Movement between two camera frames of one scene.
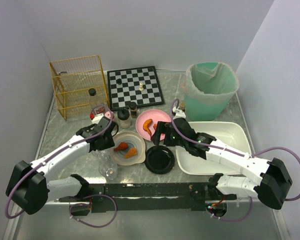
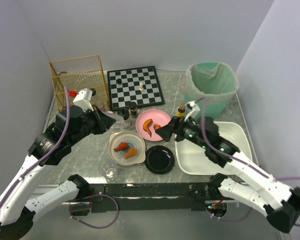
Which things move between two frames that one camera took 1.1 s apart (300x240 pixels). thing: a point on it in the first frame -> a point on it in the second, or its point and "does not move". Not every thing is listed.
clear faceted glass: x=102 y=155 -> x=119 y=125
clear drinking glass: x=108 y=169 does not move
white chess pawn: x=141 y=88 does not move
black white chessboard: x=139 y=85 does not move
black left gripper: x=106 y=127 -> x=97 y=119
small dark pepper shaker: x=133 y=108 does not move
